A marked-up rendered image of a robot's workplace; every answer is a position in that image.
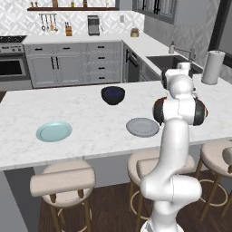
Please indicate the grey cupboard run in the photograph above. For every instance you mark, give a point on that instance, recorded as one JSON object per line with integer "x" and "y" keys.
{"x": 72, "y": 65}

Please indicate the white soap bottle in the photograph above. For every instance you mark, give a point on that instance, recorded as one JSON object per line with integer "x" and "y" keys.
{"x": 172, "y": 48}

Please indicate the steel stove with oven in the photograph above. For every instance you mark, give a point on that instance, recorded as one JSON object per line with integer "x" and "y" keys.
{"x": 12, "y": 65}

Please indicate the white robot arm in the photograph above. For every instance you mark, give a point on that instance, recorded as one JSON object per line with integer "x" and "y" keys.
{"x": 173, "y": 151}

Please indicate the white paper towel roll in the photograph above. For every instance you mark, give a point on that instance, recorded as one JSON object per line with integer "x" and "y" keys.
{"x": 213, "y": 68}

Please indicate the black framed window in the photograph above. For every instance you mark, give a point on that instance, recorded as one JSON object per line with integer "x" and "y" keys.
{"x": 222, "y": 27}

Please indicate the yellow shelf bottle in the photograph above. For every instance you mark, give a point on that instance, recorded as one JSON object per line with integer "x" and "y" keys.
{"x": 72, "y": 4}

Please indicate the white wall outlet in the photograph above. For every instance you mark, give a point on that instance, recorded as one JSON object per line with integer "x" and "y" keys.
{"x": 121, "y": 18}

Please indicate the beige bar stool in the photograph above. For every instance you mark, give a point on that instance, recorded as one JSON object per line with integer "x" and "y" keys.
{"x": 216, "y": 157}
{"x": 142, "y": 169}
{"x": 65, "y": 184}

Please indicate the black dishwasher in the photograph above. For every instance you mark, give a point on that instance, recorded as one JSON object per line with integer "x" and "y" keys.
{"x": 133, "y": 66}

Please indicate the dark brown shelf bottle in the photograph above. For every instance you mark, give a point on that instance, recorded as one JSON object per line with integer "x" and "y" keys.
{"x": 85, "y": 3}

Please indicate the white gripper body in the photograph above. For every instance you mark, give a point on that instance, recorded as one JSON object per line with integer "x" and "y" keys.
{"x": 178, "y": 73}

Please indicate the wooden knife block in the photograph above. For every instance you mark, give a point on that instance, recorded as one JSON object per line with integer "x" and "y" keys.
{"x": 69, "y": 31}

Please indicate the brown wall shelf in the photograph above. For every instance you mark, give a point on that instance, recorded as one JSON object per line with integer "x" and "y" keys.
{"x": 72, "y": 9}

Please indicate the dark blue bowl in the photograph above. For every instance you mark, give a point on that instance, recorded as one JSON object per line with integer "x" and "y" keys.
{"x": 113, "y": 96}

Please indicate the hanging steel ladle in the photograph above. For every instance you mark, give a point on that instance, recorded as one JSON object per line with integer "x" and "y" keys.
{"x": 43, "y": 25}

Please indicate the hanging steel spoon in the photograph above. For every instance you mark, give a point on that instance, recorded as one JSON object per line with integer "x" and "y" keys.
{"x": 47, "y": 24}
{"x": 55, "y": 27}

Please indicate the light teal plate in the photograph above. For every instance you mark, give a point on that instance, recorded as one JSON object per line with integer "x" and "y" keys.
{"x": 54, "y": 131}

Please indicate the dark kitchen sink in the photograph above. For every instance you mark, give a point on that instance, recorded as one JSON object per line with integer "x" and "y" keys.
{"x": 163, "y": 61}

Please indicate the grey plate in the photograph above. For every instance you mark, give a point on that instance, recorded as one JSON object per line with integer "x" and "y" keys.
{"x": 142, "y": 127}

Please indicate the yellow lidded jar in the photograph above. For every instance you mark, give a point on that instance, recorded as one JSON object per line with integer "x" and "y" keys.
{"x": 134, "y": 33}

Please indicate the grey sink cupboard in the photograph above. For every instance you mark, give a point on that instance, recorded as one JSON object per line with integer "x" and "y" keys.
{"x": 148, "y": 74}

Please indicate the brown shelf jar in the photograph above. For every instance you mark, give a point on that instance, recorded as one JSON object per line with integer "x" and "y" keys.
{"x": 54, "y": 3}

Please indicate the hanging wooden spatula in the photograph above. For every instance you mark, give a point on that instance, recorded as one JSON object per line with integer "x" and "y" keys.
{"x": 51, "y": 26}

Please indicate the grey sink tap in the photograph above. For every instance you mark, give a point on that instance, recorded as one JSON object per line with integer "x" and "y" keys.
{"x": 188, "y": 53}

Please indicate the utensil rail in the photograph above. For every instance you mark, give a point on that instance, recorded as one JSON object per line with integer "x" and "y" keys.
{"x": 47, "y": 14}

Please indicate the small brown shelf bottle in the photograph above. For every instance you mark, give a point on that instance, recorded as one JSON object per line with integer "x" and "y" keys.
{"x": 31, "y": 4}
{"x": 36, "y": 4}

